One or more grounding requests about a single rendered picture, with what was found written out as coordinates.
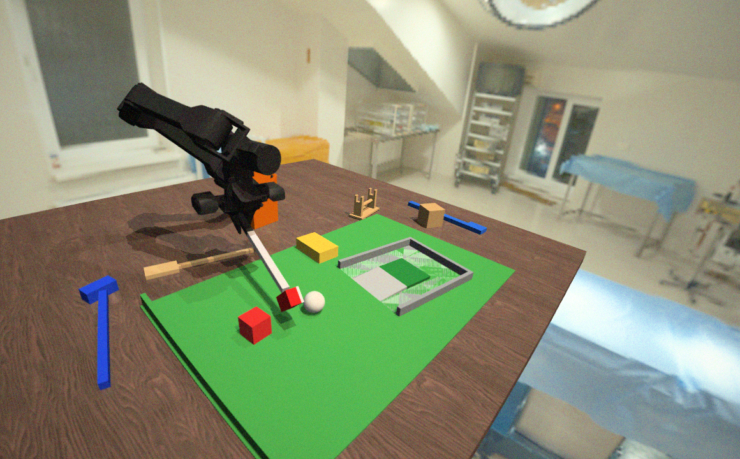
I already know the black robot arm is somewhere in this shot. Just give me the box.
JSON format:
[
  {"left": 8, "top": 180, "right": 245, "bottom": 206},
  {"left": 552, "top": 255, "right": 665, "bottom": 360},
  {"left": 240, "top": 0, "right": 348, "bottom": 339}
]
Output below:
[{"left": 117, "top": 83, "right": 281, "bottom": 213}]

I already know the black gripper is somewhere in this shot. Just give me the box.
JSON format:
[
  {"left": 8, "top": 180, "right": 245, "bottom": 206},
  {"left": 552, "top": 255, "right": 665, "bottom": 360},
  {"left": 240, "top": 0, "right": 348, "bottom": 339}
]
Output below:
[{"left": 191, "top": 166, "right": 285, "bottom": 234}]

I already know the white golf ball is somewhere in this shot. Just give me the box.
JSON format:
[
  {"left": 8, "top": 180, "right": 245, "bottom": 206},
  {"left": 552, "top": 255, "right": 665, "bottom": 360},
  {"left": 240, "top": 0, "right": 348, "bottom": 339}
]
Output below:
[{"left": 303, "top": 291, "right": 325, "bottom": 313}]

